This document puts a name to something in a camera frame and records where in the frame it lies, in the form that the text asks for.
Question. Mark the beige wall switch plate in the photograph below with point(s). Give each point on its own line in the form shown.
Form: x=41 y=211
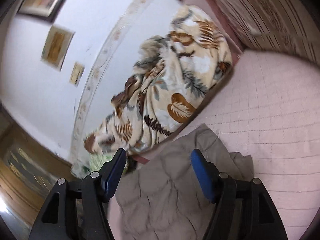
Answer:
x=76 y=74

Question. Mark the wooden door with glass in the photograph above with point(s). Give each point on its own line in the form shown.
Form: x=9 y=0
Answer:
x=28 y=173

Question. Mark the floral cloth by wall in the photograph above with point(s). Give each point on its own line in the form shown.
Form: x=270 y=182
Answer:
x=80 y=170

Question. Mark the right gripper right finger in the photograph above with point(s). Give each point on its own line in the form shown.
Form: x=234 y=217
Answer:
x=220 y=189

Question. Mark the leaf-pattern fleece blanket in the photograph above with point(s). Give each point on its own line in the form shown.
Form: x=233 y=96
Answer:
x=167 y=85

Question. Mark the striped beige back cushion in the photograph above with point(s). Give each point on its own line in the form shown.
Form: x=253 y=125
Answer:
x=284 y=26

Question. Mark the grey-brown padded jacket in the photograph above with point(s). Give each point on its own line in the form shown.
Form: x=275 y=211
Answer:
x=163 y=199

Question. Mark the small framed wall picture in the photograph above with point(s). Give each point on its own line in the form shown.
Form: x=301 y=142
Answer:
x=56 y=46

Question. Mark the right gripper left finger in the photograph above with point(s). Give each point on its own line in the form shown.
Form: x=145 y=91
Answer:
x=97 y=189

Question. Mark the green white patterned pillow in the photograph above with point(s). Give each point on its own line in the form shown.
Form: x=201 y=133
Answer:
x=96 y=161

